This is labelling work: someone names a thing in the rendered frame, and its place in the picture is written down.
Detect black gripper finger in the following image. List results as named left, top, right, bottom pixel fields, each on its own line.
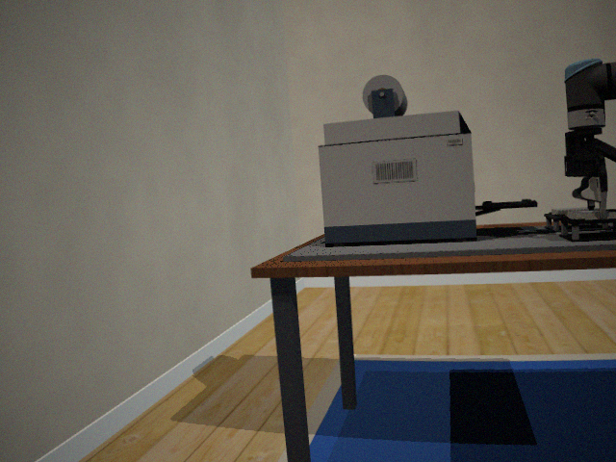
left=581, top=162, right=607, bottom=218
left=572, top=175, right=595, bottom=210

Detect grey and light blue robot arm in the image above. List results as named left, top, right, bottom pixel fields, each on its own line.
left=564, top=59, right=616, bottom=163

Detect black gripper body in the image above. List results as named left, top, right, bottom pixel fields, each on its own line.
left=564, top=128, right=605, bottom=177

